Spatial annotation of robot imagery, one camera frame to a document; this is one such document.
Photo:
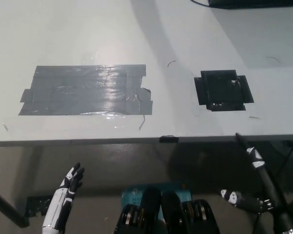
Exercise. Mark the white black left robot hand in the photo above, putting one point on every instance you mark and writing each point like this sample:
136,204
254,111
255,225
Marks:
59,204

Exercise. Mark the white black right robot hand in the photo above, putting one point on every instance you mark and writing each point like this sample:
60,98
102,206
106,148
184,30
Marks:
268,185

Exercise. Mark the grey duct tape patch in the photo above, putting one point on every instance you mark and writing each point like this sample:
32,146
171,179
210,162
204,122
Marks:
70,97

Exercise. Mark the black metal table leg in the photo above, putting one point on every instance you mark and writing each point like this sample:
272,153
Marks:
7,207

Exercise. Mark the black tape marked square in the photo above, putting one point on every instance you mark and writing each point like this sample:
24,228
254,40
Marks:
222,90

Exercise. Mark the black flat device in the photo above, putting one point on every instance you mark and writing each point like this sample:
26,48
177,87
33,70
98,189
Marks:
251,3

